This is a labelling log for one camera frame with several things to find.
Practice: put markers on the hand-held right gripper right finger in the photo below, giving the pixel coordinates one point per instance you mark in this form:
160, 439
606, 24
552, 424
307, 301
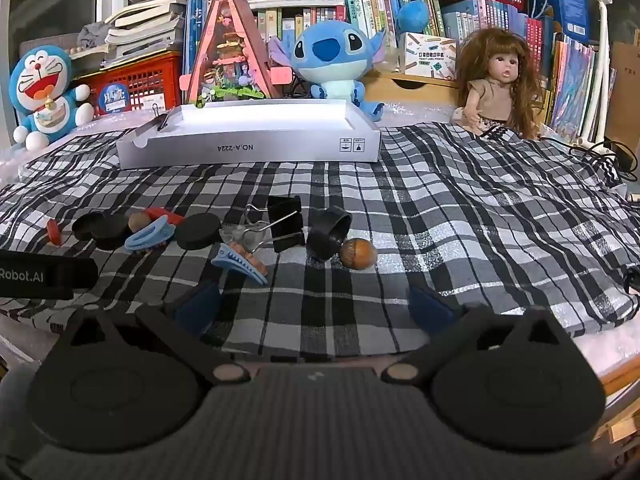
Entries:
430, 310

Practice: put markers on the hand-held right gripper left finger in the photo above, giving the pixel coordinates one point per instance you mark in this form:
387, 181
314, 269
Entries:
197, 310

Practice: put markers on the black round disc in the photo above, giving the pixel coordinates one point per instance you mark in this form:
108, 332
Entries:
197, 230
112, 236
87, 225

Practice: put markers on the red hair clip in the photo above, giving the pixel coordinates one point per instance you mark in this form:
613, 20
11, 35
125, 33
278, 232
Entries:
169, 216

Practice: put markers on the large black binder clip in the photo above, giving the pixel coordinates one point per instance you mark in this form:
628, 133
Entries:
287, 220

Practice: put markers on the white cardboard box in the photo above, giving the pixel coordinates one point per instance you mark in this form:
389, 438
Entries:
250, 147

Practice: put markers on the blue hair clip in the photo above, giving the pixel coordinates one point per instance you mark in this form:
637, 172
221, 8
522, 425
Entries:
150, 235
240, 262

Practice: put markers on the clear plastic clip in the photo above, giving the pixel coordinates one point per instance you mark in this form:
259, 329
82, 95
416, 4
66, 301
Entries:
237, 236

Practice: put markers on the black white plaid blanket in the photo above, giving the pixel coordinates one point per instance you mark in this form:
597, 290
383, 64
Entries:
450, 210

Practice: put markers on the brown wooden ball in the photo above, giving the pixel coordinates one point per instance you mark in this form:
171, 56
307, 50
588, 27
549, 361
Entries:
137, 221

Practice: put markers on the blue robot cat plush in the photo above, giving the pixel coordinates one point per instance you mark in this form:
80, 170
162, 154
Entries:
42, 95

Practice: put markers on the small black binder clip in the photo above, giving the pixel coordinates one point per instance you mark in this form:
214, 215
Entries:
162, 119

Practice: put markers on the red plastic crate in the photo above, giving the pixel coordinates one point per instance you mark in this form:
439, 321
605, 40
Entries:
145, 85

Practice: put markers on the wooden drawer box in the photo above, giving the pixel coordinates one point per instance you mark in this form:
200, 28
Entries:
415, 87

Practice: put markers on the brown haired doll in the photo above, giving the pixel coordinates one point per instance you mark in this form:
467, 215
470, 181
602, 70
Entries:
495, 85

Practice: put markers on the grey cloth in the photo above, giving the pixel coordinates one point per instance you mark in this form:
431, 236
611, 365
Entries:
95, 35

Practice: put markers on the white pencil print carton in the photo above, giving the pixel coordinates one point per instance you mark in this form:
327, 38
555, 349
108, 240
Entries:
430, 55

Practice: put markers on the pink triangular miniature house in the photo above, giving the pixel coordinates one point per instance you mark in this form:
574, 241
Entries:
232, 55

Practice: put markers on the leaning picture books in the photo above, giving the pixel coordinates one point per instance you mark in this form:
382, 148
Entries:
575, 85

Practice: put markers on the stack of open books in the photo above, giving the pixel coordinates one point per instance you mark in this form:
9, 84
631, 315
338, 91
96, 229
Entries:
145, 25

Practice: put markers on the blue alien plush toy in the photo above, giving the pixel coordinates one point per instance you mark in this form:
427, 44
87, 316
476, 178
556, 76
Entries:
330, 55

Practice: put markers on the blue thin picture books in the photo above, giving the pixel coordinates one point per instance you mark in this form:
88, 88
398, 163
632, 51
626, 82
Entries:
200, 30

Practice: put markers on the blue round plush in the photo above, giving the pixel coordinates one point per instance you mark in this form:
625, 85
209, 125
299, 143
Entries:
412, 16

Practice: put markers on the row of colourful books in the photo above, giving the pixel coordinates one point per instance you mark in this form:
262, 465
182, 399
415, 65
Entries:
380, 10

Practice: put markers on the brown cardboard board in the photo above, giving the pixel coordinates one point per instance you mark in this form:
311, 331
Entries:
627, 75

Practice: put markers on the blue box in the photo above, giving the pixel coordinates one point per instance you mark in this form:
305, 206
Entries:
560, 0

